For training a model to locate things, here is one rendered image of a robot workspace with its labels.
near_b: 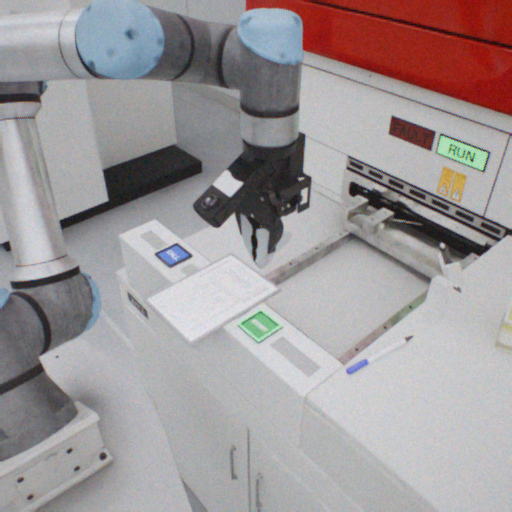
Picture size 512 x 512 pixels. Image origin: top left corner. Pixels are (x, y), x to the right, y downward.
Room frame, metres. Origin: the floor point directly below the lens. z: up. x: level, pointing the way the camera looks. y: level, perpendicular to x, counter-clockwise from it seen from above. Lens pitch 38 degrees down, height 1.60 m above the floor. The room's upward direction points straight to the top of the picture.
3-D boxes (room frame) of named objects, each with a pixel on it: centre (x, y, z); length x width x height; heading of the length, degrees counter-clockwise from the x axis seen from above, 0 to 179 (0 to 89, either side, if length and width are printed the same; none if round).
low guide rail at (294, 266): (0.95, -0.12, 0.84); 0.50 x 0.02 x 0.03; 131
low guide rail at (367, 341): (0.74, -0.30, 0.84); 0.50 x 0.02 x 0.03; 131
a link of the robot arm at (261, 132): (0.62, -0.02, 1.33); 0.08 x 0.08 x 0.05
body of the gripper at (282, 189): (0.63, -0.03, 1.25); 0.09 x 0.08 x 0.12; 131
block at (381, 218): (1.03, -0.30, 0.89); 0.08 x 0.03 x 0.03; 131
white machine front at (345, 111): (1.19, -0.28, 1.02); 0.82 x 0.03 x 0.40; 41
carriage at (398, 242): (0.97, -0.35, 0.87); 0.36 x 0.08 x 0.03; 41
